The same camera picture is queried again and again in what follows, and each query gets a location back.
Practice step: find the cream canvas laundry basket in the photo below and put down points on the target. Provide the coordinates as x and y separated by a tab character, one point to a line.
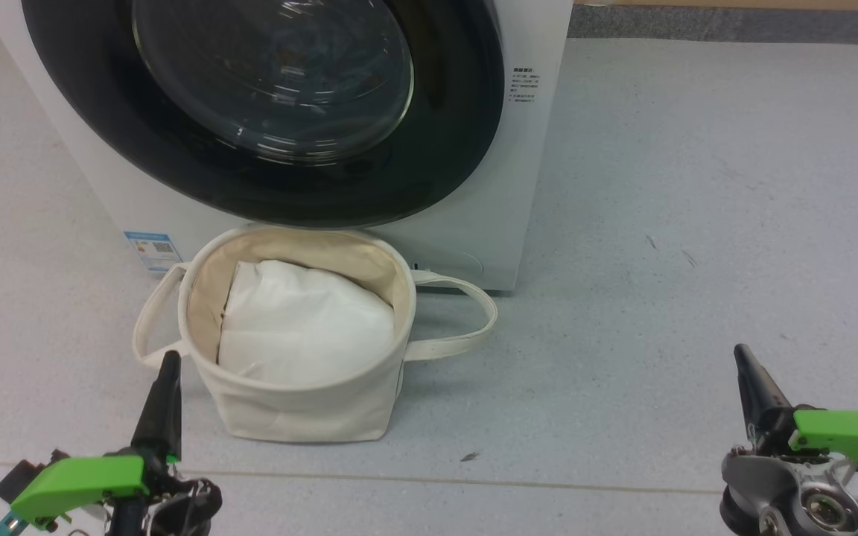
302	417

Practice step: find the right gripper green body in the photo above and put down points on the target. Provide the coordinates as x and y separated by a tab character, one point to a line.
853	439

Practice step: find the white front-load washing machine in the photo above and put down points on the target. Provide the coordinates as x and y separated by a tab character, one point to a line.
518	186

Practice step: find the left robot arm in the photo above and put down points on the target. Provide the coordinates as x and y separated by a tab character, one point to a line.
191	506

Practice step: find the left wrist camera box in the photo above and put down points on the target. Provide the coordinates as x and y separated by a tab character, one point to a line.
19	476

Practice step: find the round drain filter cover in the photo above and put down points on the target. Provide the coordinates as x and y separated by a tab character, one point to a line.
466	264

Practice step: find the blue energy label sticker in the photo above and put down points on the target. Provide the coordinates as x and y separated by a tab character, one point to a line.
152	251

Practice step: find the white cloth in basket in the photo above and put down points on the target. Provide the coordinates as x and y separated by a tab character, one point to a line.
302	327

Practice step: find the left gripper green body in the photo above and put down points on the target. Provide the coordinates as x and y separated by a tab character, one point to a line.
79	484

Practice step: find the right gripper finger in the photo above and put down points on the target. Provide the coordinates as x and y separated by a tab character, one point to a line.
764	409

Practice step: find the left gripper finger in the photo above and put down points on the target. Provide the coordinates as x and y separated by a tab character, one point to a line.
163	417

